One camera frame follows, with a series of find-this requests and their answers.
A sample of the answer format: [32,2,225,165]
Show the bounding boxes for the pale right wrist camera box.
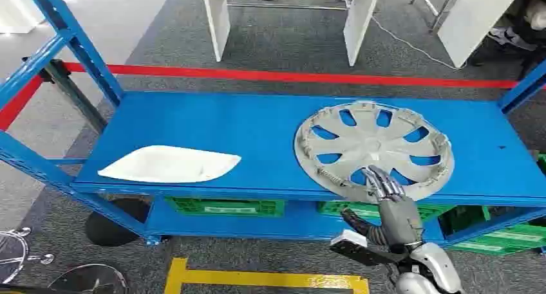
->
[329,229,402,268]

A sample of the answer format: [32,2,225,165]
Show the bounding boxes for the white slanted desk panel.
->
[437,0,546,69]

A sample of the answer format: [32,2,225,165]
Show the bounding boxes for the blue metal shelf rack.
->
[0,0,546,257]

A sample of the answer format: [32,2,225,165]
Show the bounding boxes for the white desk with panel legs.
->
[201,0,383,68]

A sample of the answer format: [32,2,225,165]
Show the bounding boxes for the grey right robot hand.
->
[340,164,425,248]

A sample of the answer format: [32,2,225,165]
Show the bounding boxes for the shiny dark round part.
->
[46,264,129,294]

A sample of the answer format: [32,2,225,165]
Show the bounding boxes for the white floor cable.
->
[370,15,467,71]

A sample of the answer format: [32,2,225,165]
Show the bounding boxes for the long red barrier belt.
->
[62,62,546,91]

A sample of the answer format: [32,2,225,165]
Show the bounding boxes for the metal chair legs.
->
[409,0,462,32]

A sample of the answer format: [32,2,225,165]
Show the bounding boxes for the shiny chrome frame part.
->
[0,227,56,285]

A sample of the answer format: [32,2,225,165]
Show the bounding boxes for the white plastic shell part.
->
[97,145,242,185]

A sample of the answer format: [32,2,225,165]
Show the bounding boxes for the short red barrier belt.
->
[0,75,44,131]

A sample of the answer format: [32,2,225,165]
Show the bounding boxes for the grey plastic wheel hubcap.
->
[293,100,456,204]

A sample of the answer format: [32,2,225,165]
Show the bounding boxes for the black barrier post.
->
[22,57,151,248]

